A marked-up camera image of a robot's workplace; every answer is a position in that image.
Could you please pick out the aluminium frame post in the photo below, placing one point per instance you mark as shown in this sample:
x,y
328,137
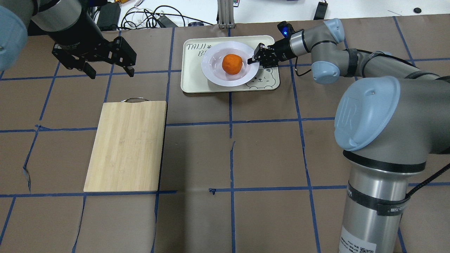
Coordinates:
x,y
226,14

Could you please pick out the black power adapter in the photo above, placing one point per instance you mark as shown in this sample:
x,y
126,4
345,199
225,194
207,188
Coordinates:
x,y
109,16

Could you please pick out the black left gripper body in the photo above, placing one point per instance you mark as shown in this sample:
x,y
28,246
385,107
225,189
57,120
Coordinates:
x,y
72,36

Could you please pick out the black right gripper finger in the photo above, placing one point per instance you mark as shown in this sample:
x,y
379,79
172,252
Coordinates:
x,y
253,60

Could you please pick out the bamboo cutting board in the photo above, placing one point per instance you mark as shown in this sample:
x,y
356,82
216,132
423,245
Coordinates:
x,y
127,151

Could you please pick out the white ridged plate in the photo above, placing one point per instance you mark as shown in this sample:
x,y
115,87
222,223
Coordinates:
x,y
212,69

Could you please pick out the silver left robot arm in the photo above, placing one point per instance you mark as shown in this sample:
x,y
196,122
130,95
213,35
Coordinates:
x,y
48,15

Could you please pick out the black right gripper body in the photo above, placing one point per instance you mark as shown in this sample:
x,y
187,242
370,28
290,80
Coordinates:
x,y
281,47

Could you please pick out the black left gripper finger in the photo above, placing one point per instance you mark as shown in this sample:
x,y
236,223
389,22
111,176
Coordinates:
x,y
129,69
88,70

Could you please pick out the cream rectangular tray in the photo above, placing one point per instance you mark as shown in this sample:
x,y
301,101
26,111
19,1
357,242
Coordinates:
x,y
194,81

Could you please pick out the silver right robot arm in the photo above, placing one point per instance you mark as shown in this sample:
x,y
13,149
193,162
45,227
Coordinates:
x,y
387,123

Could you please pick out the orange fruit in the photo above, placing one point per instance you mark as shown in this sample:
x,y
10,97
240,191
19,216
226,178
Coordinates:
x,y
232,64

